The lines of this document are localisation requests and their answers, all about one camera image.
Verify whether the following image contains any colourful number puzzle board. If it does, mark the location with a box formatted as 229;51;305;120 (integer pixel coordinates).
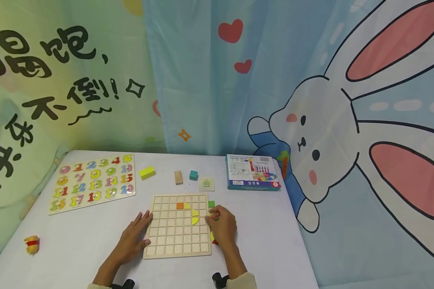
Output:
48;154;137;216

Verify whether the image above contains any person's right forearm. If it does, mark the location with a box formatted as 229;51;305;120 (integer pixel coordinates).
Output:
217;243;258;289

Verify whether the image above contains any person's left forearm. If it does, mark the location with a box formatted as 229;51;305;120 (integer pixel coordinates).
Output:
88;252;131;289

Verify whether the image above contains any person's left hand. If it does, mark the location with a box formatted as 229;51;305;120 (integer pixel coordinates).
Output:
119;210;154;263

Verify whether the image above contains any blue toy box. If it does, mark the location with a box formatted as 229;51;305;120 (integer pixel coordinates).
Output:
225;154;282;191

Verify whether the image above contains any person's right hand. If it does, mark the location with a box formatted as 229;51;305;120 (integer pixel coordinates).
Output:
205;205;238;250

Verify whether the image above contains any small green pattern card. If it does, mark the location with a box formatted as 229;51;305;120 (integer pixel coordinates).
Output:
199;177;216;192

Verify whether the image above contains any wooden grid board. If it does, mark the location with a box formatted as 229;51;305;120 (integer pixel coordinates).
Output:
143;194;213;260

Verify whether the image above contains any yellow and red toy figure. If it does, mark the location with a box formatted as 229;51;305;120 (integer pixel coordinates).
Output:
24;235;40;255

